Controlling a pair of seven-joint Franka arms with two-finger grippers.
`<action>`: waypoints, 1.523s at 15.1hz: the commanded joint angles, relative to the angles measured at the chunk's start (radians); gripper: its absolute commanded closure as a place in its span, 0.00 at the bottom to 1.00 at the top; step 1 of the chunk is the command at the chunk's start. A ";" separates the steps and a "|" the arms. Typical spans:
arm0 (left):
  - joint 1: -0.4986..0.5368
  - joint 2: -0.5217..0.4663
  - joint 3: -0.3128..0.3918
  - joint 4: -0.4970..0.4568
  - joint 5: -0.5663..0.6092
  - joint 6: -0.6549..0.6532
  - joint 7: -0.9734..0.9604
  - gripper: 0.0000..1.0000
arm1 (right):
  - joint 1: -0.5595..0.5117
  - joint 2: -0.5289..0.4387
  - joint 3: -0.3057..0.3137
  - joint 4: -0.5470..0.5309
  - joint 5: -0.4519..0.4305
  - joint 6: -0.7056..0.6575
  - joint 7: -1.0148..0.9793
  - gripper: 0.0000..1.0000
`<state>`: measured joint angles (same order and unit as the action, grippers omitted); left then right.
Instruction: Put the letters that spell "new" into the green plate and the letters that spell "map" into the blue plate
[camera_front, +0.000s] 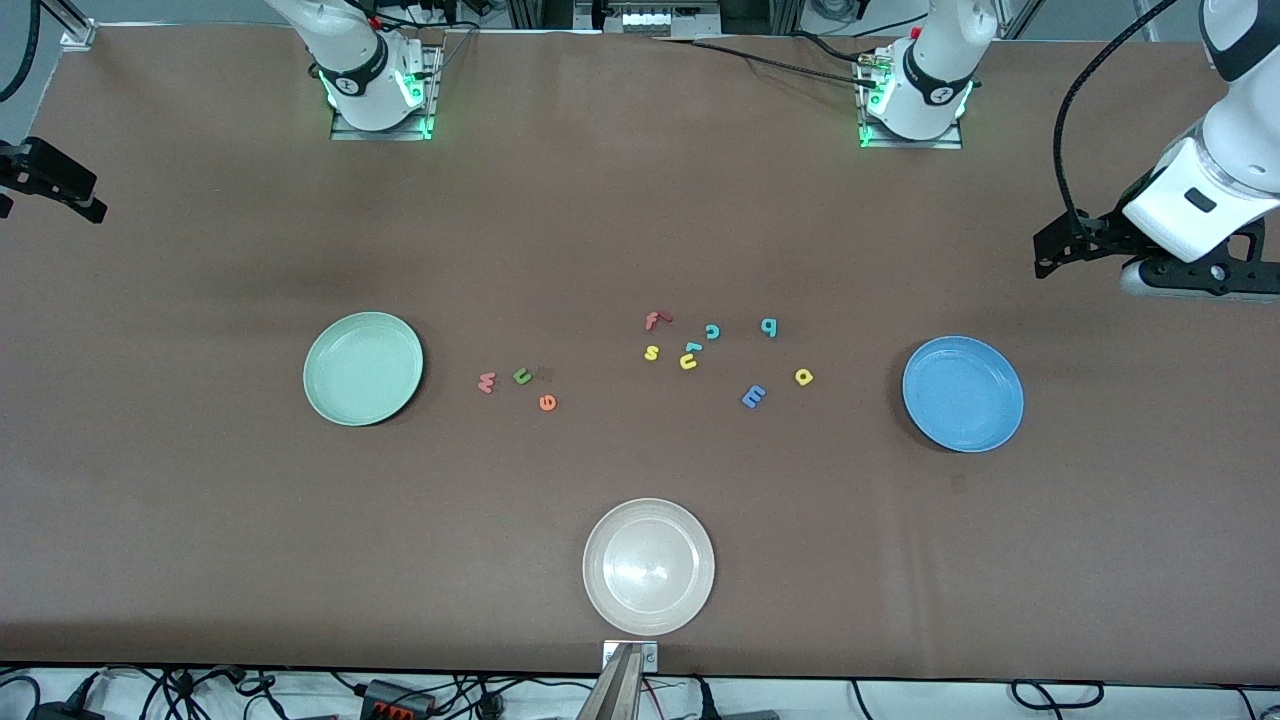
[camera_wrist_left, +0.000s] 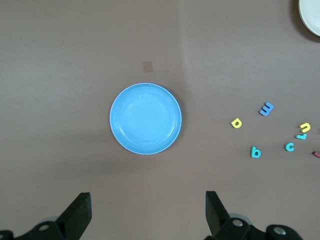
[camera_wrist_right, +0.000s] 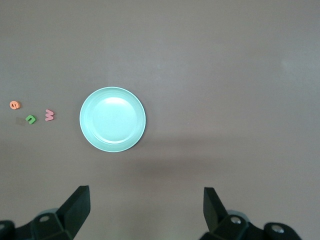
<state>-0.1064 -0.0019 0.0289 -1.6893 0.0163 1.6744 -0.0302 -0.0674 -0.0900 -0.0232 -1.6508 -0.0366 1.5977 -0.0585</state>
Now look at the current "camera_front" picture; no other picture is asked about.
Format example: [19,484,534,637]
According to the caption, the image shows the orange black connector block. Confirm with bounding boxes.
[364,678,437,720]

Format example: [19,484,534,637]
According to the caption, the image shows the blue plate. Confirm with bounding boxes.
[902,335,1025,454]

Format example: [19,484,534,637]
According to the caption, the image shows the light green plate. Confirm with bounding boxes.
[303,311,425,428]

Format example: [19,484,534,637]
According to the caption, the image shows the aluminium frame structure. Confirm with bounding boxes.
[505,0,803,37]

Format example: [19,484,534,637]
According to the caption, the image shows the black left camera mount bracket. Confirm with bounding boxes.
[1138,228,1267,297]

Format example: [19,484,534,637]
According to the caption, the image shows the looped black floor cable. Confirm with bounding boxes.
[1009,679,1107,714]

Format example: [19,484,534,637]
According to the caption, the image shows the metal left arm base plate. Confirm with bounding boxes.
[857,55,964,151]

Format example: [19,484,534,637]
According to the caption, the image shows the white plate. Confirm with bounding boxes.
[582,497,717,637]

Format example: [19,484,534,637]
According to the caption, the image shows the aluminium camera support beam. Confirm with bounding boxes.
[577,645,642,720]

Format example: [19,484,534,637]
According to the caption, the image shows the white power strip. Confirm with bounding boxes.
[600,0,723,39]

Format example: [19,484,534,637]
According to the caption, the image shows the long black table cable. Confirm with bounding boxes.
[650,36,881,91]

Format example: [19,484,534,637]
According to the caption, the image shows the silver camera mount bracket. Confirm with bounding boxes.
[602,640,660,674]

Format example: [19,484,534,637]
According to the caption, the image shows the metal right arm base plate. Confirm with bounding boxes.
[330,42,443,142]

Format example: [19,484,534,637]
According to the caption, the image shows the aluminium corner profile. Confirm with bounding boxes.
[35,0,97,50]

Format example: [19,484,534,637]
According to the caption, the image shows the short black table cable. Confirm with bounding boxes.
[790,30,886,69]

